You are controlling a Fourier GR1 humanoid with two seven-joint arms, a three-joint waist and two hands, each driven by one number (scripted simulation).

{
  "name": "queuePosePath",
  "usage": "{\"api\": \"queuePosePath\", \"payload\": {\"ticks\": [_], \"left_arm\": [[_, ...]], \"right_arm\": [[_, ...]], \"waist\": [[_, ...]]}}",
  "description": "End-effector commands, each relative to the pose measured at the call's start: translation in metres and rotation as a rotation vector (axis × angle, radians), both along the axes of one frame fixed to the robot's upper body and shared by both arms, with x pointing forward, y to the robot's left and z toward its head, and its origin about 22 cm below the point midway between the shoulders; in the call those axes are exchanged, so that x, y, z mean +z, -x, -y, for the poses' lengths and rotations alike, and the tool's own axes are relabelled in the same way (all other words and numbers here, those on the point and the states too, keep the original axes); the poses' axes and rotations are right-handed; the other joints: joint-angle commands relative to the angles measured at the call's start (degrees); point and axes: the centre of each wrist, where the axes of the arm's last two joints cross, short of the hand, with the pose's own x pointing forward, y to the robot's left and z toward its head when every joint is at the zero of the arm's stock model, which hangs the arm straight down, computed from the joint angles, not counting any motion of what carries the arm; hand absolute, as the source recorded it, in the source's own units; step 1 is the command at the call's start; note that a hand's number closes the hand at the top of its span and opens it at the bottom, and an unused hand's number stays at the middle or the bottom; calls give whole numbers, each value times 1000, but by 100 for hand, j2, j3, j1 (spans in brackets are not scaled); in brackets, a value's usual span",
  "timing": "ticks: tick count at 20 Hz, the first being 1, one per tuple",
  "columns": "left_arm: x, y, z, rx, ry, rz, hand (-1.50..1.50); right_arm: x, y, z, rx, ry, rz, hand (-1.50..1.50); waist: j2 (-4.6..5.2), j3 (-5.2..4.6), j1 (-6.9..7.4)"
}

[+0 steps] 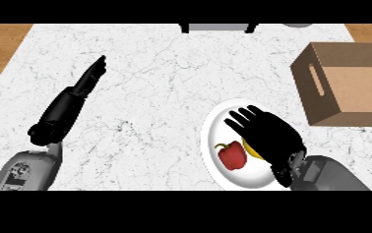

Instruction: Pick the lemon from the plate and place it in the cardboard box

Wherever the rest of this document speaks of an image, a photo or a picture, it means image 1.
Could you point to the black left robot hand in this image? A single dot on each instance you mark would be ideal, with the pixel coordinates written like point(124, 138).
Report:
point(62, 110)

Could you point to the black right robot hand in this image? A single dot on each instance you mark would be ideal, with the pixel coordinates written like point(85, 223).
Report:
point(270, 133)

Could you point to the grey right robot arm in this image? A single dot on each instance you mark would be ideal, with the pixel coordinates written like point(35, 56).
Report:
point(326, 174)

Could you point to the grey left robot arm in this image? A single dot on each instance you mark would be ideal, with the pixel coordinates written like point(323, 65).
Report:
point(29, 173)

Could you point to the yellow lemon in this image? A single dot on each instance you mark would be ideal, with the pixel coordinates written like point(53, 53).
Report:
point(251, 150)

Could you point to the white round plate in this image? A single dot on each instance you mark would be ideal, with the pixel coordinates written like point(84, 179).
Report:
point(232, 181)

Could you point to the brown cardboard box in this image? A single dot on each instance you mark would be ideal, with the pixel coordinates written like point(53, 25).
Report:
point(338, 84)

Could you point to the red bell pepper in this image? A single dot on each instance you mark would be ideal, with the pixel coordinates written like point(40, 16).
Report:
point(232, 155)

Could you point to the grey round object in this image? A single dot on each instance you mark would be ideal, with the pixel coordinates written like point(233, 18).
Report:
point(296, 25)

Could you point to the grey appliance with black legs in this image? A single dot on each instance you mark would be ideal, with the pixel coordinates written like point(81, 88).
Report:
point(217, 27)

